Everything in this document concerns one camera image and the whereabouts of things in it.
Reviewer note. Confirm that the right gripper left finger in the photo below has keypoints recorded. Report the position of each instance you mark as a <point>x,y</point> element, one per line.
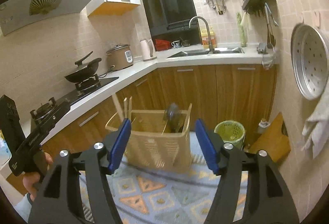
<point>78,179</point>

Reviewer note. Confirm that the long white chopstick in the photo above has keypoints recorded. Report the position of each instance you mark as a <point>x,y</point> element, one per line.
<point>118,106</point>

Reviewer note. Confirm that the thin wooden chopstick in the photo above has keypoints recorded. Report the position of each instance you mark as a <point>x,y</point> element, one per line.
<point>167,127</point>

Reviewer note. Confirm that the person's left hand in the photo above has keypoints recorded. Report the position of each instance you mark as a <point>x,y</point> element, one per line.
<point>29,179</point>

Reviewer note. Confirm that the black gas stove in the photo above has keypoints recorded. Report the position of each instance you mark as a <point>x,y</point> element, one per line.
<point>83,89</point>

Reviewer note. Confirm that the wooden cutting board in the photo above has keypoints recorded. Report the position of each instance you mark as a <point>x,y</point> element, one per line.
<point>274,140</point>

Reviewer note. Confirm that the green plastic waste bin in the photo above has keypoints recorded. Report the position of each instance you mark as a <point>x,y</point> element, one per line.
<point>232,132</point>

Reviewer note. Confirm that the blue patterned woven mat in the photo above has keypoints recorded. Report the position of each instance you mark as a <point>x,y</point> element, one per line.
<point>152,196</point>

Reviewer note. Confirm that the grey dish cloth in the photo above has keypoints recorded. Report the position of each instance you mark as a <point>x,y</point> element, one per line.
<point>315,130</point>

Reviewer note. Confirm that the black wok on stove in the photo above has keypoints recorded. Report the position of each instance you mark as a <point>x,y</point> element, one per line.
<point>83,71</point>

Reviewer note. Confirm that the beige plastic utensil basket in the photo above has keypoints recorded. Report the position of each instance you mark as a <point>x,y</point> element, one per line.
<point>149,148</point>

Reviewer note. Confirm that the short white chopstick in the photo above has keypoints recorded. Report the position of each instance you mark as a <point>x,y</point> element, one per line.
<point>126,107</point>

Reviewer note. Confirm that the white chopstick tip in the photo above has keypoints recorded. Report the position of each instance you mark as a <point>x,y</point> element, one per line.
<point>130,108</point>

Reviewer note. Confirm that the brown rice cooker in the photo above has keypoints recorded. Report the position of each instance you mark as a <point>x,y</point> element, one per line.
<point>119,57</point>

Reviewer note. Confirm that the pink electric kettle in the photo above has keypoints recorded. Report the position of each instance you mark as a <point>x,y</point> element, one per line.
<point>148,50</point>

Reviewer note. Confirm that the perforated metal steamer tray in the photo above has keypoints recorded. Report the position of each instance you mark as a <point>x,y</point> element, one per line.
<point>309,55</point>

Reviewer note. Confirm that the yellow detergent bottle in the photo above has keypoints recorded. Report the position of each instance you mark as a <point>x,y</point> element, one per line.
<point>205,38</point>

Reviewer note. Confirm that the red container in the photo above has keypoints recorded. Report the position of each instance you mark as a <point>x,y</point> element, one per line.
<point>162,45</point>

